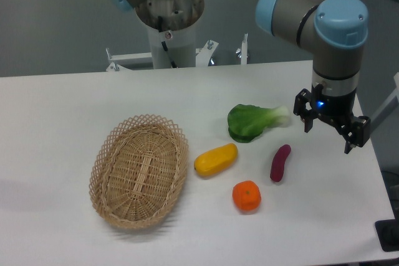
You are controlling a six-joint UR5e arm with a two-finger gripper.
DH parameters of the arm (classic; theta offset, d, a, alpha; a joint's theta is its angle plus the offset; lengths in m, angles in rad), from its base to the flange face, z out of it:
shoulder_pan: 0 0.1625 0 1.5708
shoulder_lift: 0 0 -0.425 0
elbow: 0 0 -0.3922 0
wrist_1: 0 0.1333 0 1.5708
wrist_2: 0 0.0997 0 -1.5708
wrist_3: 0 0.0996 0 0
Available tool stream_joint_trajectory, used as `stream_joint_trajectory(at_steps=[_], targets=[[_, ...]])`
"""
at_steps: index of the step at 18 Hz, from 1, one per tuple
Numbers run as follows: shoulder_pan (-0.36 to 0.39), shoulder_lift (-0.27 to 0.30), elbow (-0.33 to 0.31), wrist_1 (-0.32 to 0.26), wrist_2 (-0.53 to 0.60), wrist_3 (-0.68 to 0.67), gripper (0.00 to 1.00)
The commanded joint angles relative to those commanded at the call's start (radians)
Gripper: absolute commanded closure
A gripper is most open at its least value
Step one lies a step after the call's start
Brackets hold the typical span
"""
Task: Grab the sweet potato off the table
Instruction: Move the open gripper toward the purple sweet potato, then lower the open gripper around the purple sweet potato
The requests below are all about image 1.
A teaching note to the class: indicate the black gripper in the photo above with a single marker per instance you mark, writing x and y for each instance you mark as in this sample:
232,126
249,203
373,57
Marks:
331,101

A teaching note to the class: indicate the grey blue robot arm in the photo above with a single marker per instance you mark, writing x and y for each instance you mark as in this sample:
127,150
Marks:
333,31

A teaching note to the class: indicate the purple sweet potato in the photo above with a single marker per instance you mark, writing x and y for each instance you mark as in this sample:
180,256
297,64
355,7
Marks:
278,163

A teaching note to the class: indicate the green bok choy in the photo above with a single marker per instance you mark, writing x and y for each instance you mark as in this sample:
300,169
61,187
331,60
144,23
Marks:
247,122

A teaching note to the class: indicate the orange tangerine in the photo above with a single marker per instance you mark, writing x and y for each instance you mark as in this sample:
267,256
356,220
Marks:
246,196

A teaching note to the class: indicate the yellow mango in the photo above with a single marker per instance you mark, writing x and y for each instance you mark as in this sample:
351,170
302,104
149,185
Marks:
216,160

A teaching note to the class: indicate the black box at table edge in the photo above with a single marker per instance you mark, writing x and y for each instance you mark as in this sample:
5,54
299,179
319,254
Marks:
387,231

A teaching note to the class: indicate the woven wicker basket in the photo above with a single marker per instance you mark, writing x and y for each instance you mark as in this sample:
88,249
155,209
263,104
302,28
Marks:
139,172

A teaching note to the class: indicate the white bracket at right edge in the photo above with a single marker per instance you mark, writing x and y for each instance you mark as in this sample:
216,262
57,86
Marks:
386,108

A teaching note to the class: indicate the white metal mounting frame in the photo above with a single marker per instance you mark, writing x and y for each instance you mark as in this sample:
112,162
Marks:
204,57

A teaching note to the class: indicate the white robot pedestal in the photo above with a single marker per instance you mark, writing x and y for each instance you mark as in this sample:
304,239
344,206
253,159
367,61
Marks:
171,28

